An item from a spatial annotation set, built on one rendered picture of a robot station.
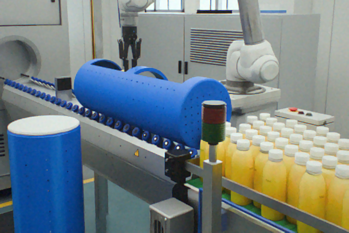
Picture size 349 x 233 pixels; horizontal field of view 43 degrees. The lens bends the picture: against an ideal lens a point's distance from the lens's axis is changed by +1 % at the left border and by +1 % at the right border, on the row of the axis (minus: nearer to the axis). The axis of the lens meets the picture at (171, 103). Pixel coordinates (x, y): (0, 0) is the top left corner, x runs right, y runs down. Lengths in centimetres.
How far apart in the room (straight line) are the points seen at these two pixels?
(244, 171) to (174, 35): 298
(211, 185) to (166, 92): 62
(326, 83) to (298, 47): 117
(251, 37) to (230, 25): 151
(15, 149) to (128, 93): 51
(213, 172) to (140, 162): 77
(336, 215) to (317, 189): 8
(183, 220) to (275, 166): 37
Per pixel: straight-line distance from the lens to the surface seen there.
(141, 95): 181
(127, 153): 198
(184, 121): 163
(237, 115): 234
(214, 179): 117
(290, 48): 351
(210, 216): 121
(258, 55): 219
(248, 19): 219
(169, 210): 145
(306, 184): 121
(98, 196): 274
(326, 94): 470
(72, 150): 180
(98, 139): 219
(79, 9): 725
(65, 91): 280
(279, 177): 128
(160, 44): 440
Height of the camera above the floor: 150
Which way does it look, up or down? 12 degrees down
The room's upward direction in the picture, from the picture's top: straight up
